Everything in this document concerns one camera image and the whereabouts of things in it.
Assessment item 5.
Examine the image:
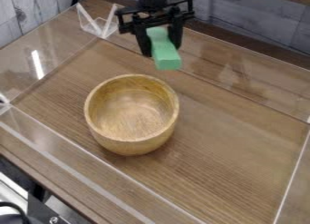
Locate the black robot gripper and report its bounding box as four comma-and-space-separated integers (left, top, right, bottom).
115, 0, 195, 57

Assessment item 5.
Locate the green rectangular block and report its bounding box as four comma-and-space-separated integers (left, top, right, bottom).
147, 26, 182, 70

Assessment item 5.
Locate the round wooden bowl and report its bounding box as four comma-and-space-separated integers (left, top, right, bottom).
84, 74, 181, 156

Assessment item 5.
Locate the clear acrylic corner bracket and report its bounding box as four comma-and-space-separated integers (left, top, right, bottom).
76, 3, 118, 39

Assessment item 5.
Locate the clear acrylic tray wall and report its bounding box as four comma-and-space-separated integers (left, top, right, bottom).
0, 10, 310, 224

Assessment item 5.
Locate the black metal table bracket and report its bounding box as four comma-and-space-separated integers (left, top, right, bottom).
27, 194, 71, 224

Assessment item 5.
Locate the black cable under table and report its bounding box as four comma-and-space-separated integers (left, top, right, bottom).
0, 200, 31, 224

